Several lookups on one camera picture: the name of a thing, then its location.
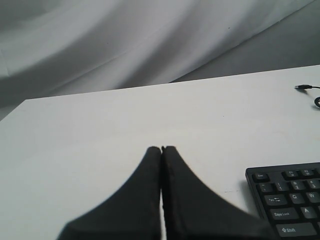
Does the black keyboard usb cable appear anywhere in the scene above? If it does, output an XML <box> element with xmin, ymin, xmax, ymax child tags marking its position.
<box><xmin>294</xmin><ymin>83</ymin><xmax>320</xmax><ymax>110</ymax></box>

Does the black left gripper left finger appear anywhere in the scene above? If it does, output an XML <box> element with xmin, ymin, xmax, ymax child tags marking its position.
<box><xmin>58</xmin><ymin>146</ymin><xmax>162</xmax><ymax>240</ymax></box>

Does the grey backdrop cloth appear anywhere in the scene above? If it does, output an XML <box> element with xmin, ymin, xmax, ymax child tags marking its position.
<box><xmin>0</xmin><ymin>0</ymin><xmax>320</xmax><ymax>105</ymax></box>

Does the black acer keyboard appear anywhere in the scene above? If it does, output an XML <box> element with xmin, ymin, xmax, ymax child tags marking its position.
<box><xmin>245</xmin><ymin>162</ymin><xmax>320</xmax><ymax>240</ymax></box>

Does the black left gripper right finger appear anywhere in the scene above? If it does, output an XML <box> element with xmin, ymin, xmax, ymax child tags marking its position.
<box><xmin>161</xmin><ymin>146</ymin><xmax>277</xmax><ymax>240</ymax></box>

